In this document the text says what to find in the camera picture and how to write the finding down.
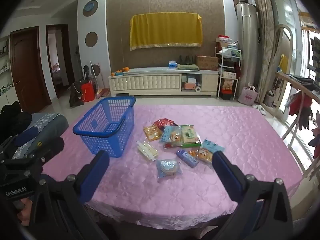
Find cardboard box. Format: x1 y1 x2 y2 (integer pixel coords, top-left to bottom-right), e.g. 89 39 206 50
196 56 219 71

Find person's left hand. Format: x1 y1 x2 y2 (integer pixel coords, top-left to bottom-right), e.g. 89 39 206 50
21 198 33 227

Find white shelf rack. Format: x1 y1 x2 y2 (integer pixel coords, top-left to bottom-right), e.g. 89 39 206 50
215 47 242 100

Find white slippers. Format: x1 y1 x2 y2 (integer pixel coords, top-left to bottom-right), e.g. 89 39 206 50
252 104 267 115

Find cream tv cabinet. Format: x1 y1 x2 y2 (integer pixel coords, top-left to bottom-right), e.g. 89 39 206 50
108 66 220 98

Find white pole with round disc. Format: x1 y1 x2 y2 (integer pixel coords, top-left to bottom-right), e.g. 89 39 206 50
89 61 100 85

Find dark cloth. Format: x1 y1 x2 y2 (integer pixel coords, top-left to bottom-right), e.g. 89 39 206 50
0 101 32 137

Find red snack packet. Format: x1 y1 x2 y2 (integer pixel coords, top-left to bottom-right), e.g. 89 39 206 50
153 118 175 130

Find green snack packet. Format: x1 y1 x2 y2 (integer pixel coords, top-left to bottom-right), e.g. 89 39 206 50
180 125 202 148

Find arched wooden frame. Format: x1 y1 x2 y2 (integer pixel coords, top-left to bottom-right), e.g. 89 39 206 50
274 24 294 115

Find blue wall clock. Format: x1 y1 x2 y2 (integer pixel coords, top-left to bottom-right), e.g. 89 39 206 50
83 0 98 17

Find blue plastic basket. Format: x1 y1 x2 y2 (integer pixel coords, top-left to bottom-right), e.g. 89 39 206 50
72 96 137 158

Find pink quilted tablecloth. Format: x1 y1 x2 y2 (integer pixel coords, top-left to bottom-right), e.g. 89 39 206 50
41 104 304 230

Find pink bag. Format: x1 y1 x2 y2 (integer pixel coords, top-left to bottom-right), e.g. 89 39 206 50
237 85 258 105

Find red bag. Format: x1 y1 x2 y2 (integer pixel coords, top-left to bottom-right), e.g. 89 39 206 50
80 80 95 103

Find orange yellow snack packet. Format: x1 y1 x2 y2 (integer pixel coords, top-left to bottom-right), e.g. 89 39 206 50
143 124 162 142

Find clothes drying rack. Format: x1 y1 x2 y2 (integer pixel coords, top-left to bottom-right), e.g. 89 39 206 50
275 71 320 170

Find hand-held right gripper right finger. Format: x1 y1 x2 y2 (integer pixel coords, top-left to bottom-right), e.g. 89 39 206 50
212 151 294 240

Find pink broom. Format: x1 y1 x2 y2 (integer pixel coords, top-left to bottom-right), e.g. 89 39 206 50
96 61 107 99

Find grey chair cover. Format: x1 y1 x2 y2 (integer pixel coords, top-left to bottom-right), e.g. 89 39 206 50
0 112 69 160

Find clear blue snack packet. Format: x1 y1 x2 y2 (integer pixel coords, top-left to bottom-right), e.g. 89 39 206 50
156 159 183 182

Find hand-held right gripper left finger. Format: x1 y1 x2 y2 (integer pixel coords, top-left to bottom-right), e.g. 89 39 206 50
31 150 110 240

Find white biscuit packet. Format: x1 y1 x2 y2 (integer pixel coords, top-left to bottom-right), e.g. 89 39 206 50
136 140 158 162

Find tower air conditioner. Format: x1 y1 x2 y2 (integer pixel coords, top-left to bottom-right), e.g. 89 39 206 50
236 2 259 103

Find patterned curtain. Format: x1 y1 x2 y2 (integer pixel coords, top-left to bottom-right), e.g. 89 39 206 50
250 0 275 105

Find round brown wall disc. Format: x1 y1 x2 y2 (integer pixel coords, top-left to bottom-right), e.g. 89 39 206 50
84 32 98 47

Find brown wooden door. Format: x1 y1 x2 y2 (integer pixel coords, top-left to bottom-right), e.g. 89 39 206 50
10 26 52 114

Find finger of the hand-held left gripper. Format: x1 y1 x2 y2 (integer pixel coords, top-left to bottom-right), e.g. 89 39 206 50
4 137 65 172
0 127 39 155

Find yellow cloth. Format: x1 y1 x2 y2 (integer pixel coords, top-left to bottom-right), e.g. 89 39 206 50
129 12 203 51

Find red white box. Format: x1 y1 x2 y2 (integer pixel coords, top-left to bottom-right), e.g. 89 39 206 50
216 35 230 48

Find purple gum box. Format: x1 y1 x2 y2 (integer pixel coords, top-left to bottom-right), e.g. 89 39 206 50
176 149 199 168

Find black bag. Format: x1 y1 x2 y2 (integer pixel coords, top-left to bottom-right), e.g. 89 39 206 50
69 81 84 108

